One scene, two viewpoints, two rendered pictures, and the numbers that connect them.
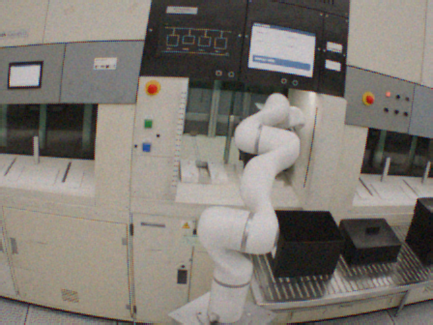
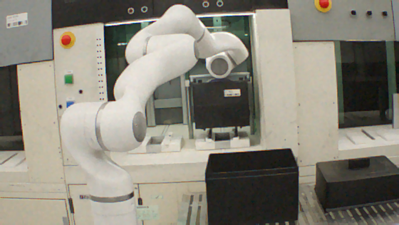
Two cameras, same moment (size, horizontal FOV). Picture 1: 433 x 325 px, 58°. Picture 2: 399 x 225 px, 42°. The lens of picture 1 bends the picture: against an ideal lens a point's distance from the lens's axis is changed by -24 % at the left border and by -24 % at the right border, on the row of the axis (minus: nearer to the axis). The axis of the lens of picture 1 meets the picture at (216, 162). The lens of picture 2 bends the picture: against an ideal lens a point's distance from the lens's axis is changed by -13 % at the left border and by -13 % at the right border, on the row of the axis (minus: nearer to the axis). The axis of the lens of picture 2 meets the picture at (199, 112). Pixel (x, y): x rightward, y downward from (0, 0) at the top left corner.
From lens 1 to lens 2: 0.77 m
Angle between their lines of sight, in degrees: 17
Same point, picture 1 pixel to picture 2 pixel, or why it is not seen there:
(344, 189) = (320, 127)
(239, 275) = (107, 181)
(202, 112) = (174, 97)
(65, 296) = not seen: outside the picture
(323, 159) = (273, 87)
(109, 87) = (24, 45)
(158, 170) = not seen: hidden behind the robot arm
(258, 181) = (127, 76)
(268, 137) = (155, 43)
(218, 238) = (75, 132)
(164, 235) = not seen: hidden behind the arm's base
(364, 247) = (340, 180)
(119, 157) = (45, 120)
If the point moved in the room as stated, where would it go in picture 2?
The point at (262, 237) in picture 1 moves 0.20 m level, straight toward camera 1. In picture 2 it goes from (115, 121) to (73, 137)
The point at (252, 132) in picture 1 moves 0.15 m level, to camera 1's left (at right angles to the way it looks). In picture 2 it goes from (140, 43) to (94, 48)
